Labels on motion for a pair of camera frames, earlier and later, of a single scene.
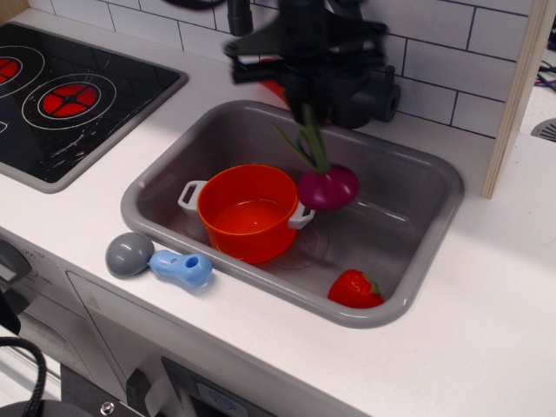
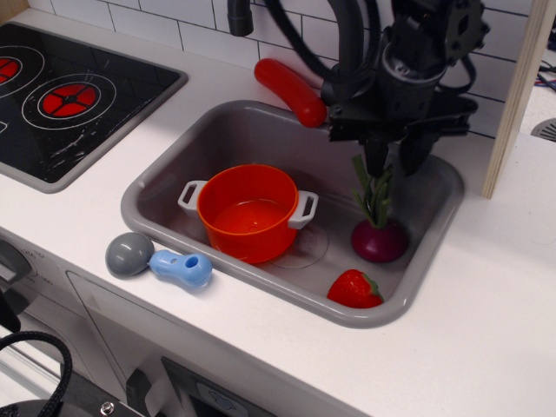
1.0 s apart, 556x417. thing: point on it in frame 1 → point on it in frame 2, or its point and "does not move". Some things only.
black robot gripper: [310, 37] → [406, 104]
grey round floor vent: [546, 129] does not move
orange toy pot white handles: [250, 211] does not move
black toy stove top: [67, 110] does not move
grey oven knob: [15, 265] does not move
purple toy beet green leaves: [323, 187] → [379, 240]
